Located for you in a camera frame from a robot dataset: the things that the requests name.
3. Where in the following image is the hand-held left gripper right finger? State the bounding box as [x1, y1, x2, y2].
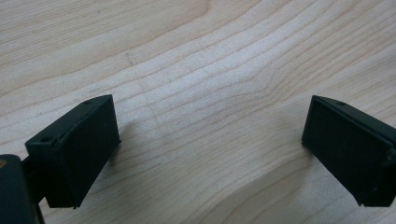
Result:
[301, 94, 396, 208]

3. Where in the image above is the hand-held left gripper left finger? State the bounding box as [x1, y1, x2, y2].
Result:
[24, 94, 122, 209]

